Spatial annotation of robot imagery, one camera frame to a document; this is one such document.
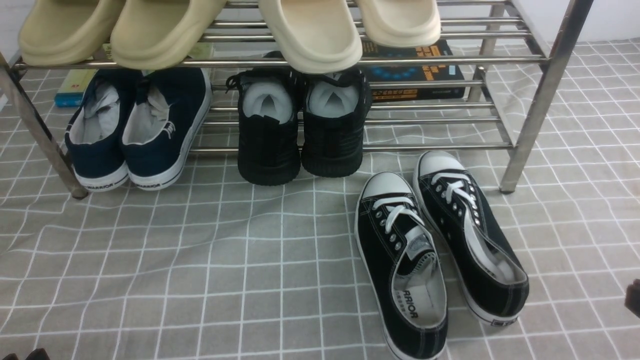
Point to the black canvas sneaker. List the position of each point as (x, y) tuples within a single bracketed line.
[(494, 283), (404, 268)]

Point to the navy canvas shoe right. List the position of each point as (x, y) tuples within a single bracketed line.
[(169, 110)]

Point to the navy canvas shoe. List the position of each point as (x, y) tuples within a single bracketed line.
[(93, 134), (169, 110)]

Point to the stainless steel shoe rack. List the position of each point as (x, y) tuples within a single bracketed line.
[(506, 20)]

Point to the navy canvas shoe left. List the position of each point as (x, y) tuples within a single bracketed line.
[(93, 134)]

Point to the black knit sneaker right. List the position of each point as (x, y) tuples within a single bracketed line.
[(334, 111)]

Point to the black knit sneaker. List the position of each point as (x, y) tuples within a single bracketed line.
[(334, 111), (269, 99)]

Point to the black knit sneaker left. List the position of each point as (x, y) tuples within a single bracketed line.
[(269, 99)]

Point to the grey checked floor cloth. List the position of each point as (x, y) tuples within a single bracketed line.
[(215, 268)]

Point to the cream slipper centre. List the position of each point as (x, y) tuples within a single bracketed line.
[(314, 36)]

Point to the cream slipper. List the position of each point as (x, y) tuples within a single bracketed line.
[(314, 36), (401, 23)]

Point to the cream slipper right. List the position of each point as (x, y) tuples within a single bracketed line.
[(401, 23)]

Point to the black orange book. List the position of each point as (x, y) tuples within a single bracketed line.
[(415, 75)]

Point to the tan slipper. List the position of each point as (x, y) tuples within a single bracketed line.
[(64, 32), (158, 34)]

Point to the green blue book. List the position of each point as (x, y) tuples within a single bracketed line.
[(71, 91)]

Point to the tan slipper far left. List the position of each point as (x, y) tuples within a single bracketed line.
[(64, 32)]

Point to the dark object bottom left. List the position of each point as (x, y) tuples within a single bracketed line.
[(37, 354)]

